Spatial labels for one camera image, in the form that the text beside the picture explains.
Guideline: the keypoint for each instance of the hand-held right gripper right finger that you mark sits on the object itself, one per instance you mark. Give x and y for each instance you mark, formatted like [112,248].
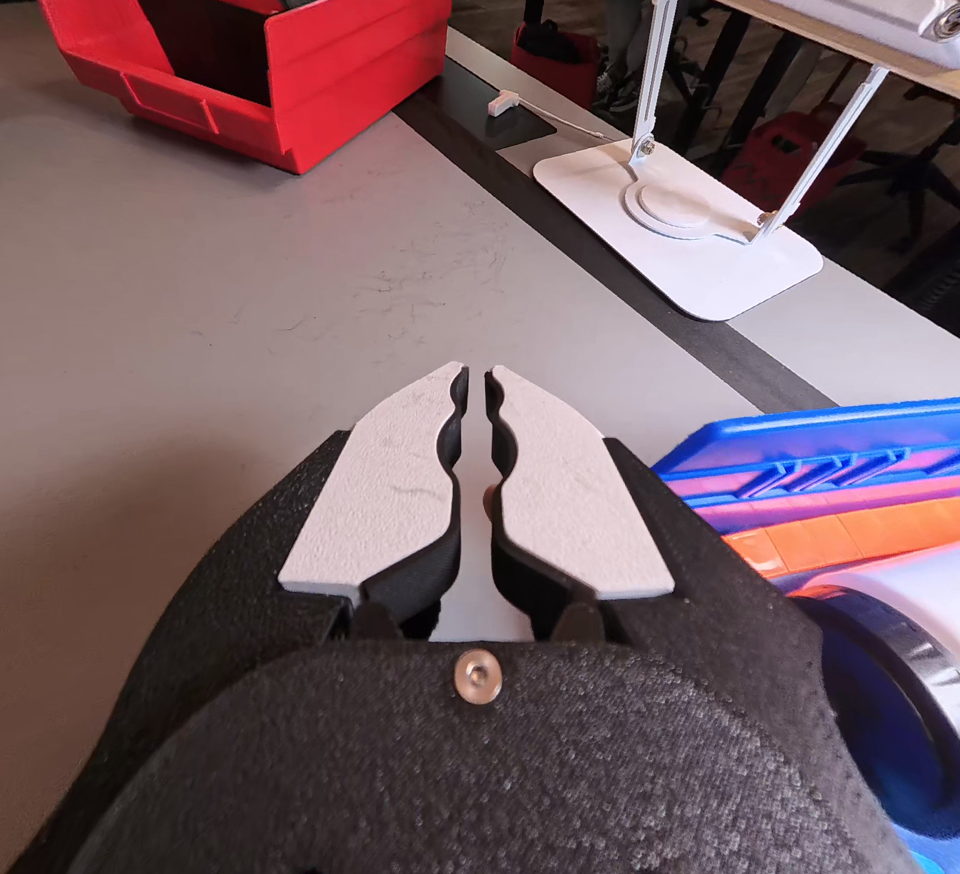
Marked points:
[577,506]

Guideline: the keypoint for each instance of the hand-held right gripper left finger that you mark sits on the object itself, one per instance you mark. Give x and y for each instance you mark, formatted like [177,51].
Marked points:
[375,491]

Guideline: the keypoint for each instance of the red plastic parts bin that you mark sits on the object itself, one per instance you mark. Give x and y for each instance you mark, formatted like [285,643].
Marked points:
[352,64]

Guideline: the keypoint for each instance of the blue plastic parts bin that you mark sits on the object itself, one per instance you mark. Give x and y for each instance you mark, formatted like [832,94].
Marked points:
[787,439]

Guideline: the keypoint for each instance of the person's right hand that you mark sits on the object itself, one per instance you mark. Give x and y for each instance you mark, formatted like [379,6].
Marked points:
[489,503]

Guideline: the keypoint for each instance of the white board stand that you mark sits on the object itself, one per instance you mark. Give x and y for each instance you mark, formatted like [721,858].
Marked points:
[697,274]

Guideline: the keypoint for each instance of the red fabric bag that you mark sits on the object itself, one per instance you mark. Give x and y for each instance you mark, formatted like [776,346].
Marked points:
[555,64]
[787,154]

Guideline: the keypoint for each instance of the white roll with blue core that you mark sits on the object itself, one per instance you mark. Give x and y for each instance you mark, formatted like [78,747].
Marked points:
[885,581]

